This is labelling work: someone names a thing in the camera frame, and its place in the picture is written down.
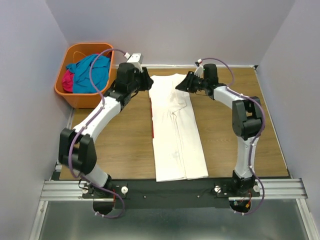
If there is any white red printed t-shirt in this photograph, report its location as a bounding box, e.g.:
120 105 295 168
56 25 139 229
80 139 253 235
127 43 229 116
148 73 209 182

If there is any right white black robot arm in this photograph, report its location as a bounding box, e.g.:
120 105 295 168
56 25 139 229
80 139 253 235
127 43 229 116
175 63 265 195

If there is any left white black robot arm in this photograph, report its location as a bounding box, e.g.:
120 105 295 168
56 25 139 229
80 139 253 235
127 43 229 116
58 62 154 193

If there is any teal blue t-shirt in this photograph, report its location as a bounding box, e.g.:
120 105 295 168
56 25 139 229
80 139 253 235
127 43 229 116
66 54 111 94

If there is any orange plastic laundry basket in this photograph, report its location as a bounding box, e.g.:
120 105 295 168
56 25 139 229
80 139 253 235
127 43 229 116
53 42 117 109

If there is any magenta pink t-shirt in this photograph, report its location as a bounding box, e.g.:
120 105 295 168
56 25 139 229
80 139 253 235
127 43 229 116
61 69 74 93

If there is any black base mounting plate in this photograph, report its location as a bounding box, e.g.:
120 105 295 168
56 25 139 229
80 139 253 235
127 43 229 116
81 178 261 215

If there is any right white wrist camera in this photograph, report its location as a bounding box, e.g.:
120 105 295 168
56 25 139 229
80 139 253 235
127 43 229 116
194 58 204 77

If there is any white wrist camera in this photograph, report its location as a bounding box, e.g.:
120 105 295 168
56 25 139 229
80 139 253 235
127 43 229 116
123 52 143 73
194 58 204 77

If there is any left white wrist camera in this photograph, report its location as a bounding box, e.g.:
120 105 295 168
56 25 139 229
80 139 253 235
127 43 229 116
123 52 143 73

